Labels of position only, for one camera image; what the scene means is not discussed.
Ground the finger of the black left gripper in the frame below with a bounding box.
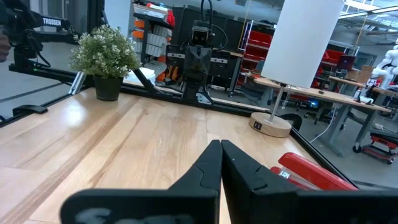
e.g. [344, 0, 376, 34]
[167, 46, 198, 80]
[197, 46, 229, 80]

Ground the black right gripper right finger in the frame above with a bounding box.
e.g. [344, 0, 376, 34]
[221, 139, 398, 224]

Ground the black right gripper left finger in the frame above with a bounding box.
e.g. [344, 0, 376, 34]
[60, 139, 223, 224]

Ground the shelf with storage bins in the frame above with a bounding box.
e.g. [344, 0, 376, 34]
[132, 2, 175, 83]

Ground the red stapler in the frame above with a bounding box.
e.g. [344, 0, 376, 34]
[270, 152, 358, 191]

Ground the red storage rack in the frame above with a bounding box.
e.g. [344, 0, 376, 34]
[238, 20, 276, 80]

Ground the potted green plant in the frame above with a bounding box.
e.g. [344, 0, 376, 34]
[70, 24, 141, 102]

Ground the white shade table lamp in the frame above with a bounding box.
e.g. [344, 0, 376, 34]
[248, 0, 345, 138]

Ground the wooden top desk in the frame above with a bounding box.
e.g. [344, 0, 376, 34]
[254, 76, 393, 156]

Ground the red wheeled cart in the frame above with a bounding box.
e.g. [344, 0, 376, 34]
[362, 130, 398, 165]

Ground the black clamp foot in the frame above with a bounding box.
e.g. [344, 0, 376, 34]
[12, 105, 49, 116]

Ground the white humanoid robot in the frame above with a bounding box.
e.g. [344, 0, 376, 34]
[371, 39, 398, 90]

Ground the person's hand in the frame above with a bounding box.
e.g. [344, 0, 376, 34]
[0, 33, 11, 63]

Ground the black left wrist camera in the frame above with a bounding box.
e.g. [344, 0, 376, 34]
[190, 25, 213, 47]

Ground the black aluminium table frame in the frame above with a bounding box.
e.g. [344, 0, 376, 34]
[0, 62, 358, 190]

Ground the silver metal bracket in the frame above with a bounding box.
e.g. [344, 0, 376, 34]
[68, 71, 86, 95]

